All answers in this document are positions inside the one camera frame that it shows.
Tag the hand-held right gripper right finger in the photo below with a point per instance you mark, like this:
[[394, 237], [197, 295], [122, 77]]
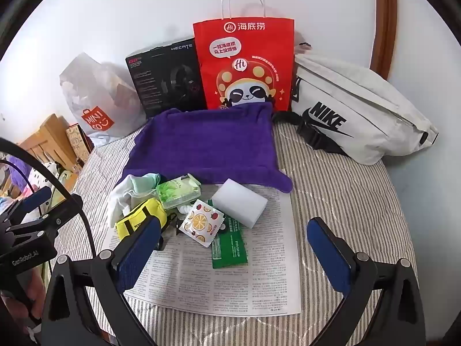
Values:
[[329, 259]]

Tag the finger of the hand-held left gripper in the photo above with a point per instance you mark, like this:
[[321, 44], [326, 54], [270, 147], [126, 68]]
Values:
[[36, 196], [54, 218]]

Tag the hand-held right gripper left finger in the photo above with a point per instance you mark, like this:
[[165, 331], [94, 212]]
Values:
[[138, 256]]

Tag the yellow small bag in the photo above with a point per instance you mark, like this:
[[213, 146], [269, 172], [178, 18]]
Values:
[[140, 212]]

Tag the white sock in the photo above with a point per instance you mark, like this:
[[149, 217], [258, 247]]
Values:
[[120, 194]]

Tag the fruit print packet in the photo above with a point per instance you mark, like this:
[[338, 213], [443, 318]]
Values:
[[200, 223]]

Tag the green tissue pack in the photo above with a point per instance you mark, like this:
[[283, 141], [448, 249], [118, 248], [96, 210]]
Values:
[[176, 193]]

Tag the mint green sock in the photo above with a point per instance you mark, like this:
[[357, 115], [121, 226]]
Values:
[[144, 182]]

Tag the green wipe packet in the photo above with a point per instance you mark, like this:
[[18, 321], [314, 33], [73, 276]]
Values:
[[230, 248]]

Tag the white sponge block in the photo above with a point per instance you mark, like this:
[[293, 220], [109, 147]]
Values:
[[237, 202]]

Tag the person's left hand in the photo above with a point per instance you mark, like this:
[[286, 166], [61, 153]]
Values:
[[36, 295]]

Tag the white spotted plush toy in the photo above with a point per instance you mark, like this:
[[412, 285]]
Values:
[[39, 176]]

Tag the purple cloth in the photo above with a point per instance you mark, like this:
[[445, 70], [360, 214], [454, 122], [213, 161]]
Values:
[[18, 165]]

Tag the patterned cardboard box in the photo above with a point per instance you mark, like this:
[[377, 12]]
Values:
[[77, 140]]

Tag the newspaper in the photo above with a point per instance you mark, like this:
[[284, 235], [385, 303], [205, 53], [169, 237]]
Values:
[[234, 277]]

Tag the white plastic shopping bag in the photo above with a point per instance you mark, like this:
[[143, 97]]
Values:
[[90, 97]]

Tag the purple towel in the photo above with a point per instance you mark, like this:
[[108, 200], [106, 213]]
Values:
[[201, 144]]

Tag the white waist bag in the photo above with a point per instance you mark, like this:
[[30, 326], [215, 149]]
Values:
[[360, 93]]

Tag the black headphone box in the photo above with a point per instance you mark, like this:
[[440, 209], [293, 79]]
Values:
[[162, 75]]

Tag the red paper bag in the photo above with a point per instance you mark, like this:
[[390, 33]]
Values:
[[245, 61]]

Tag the light wooden bed frame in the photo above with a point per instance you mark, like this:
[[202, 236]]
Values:
[[46, 133]]

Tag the brown wooden frame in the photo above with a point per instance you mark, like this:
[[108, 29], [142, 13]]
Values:
[[385, 25]]

